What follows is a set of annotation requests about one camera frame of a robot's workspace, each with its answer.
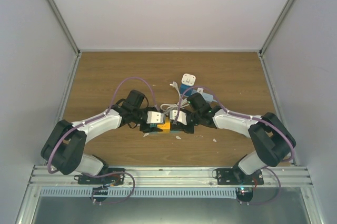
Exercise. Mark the light blue power strip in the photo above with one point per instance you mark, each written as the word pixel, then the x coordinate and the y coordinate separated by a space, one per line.
pixel 207 97

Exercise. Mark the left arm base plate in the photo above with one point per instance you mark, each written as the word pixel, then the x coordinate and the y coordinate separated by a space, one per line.
pixel 107 177

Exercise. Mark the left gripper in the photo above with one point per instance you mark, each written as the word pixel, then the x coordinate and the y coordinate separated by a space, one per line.
pixel 147 129

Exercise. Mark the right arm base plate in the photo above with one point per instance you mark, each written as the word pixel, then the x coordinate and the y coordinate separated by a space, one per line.
pixel 235 177

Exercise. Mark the slotted cable duct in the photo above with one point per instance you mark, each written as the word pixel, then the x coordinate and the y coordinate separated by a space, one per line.
pixel 142 192

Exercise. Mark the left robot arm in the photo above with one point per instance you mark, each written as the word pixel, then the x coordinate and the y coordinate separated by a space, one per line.
pixel 64 149

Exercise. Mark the teal power strip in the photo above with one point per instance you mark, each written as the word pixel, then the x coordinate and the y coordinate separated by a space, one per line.
pixel 155 130

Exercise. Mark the aluminium rail frame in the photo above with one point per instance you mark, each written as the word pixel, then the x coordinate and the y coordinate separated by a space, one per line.
pixel 174 177

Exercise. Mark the white cube adapter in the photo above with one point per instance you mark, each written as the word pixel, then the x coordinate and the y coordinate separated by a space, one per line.
pixel 188 79

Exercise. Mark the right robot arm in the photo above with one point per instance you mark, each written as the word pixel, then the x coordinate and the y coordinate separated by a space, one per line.
pixel 272 142

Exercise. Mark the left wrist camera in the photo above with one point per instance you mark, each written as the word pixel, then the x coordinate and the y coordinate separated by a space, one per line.
pixel 155 117

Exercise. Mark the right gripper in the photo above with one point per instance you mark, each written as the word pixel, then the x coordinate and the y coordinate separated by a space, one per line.
pixel 181 127

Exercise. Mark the blue cube adapter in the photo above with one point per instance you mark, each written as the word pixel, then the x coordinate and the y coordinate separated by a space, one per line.
pixel 184 87

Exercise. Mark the yellow cube socket adapter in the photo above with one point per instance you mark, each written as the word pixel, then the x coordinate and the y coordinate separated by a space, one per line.
pixel 165 127

